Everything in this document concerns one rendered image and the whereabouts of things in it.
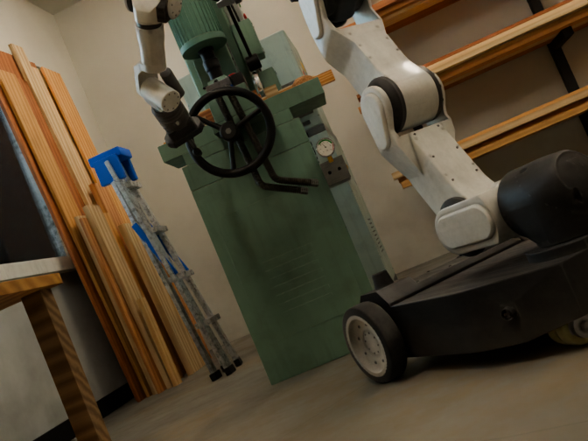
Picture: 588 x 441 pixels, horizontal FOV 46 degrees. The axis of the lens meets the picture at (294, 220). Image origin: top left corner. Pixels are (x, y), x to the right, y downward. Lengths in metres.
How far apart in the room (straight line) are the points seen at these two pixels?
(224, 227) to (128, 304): 1.44
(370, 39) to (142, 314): 2.32
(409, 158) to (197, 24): 1.16
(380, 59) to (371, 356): 0.73
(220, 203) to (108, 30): 3.17
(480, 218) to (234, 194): 1.07
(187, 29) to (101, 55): 2.81
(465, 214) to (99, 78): 4.09
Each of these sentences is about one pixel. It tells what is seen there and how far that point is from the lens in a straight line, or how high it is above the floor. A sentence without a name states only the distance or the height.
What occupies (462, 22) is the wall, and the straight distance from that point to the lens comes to 4.94.
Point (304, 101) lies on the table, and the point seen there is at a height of 0.84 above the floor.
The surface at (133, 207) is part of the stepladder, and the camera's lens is 3.23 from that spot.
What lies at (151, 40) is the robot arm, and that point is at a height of 1.02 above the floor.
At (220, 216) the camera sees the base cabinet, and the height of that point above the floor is 0.59.
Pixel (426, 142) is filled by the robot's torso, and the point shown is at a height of 0.50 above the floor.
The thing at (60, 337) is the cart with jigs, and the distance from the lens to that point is 1.48.
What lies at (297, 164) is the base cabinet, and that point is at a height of 0.65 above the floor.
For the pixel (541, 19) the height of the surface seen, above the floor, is 1.08.
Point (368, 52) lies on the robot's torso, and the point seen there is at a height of 0.76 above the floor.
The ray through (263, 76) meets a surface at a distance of 2.74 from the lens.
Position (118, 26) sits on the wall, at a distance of 5.36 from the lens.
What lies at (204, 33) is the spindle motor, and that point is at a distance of 2.57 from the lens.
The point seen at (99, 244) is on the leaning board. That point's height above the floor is 0.83.
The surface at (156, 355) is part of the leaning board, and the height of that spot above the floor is 0.18.
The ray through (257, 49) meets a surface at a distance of 2.78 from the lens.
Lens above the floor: 0.36
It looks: 3 degrees up
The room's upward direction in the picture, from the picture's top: 23 degrees counter-clockwise
